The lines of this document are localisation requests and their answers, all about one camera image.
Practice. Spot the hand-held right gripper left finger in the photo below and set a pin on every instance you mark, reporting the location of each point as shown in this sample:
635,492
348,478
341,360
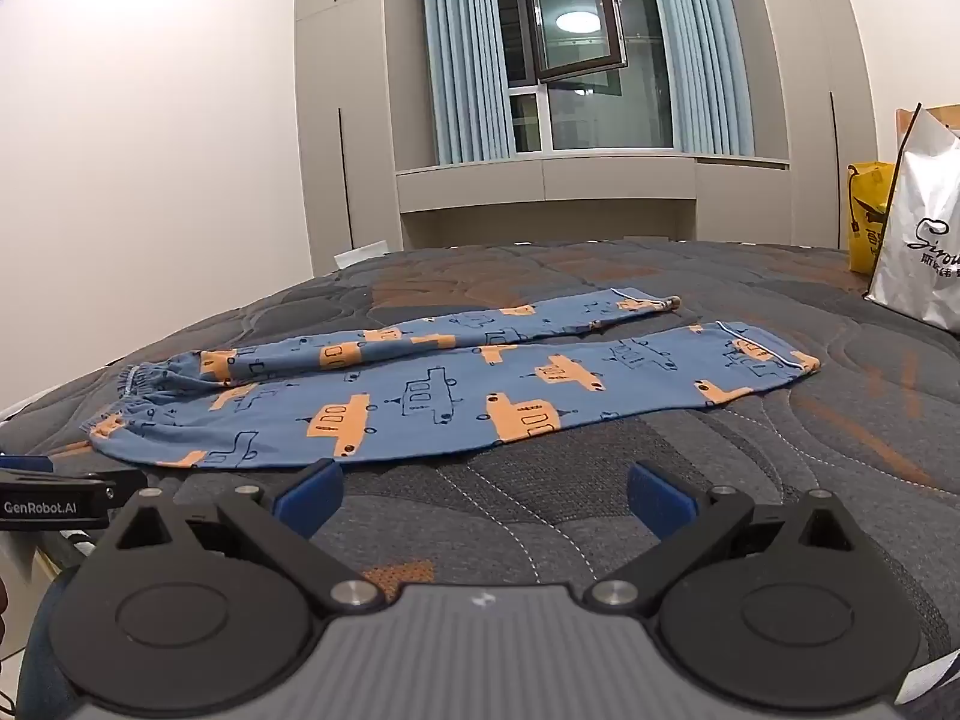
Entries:
313,493

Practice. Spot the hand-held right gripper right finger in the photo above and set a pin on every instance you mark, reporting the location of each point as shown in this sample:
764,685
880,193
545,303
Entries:
654,496

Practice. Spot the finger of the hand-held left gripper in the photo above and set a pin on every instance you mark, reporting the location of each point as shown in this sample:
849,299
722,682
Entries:
79,481

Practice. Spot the blue pants with orange print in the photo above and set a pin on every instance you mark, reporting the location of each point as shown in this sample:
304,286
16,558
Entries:
420,397

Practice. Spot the grey and orange quilted bed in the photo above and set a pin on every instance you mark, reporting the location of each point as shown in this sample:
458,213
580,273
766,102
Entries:
525,525

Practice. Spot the person's dark blue clothing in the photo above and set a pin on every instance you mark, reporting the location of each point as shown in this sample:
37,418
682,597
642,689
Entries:
46,652

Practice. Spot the beige window ledge cabinet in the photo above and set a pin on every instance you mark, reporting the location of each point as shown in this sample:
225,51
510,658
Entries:
555,195

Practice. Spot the yellow paper bag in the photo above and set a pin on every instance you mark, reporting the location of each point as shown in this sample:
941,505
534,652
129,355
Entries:
868,217

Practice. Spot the white shopping bag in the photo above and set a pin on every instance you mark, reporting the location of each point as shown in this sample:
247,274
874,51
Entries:
924,225

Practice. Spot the beige built-in wardrobe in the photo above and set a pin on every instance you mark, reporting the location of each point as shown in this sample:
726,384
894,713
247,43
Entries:
806,90
352,90

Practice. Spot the window with open sash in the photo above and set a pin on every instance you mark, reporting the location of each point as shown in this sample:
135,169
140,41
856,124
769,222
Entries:
577,52

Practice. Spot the light blue curtain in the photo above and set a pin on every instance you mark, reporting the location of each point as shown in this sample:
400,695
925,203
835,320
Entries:
701,45
463,52

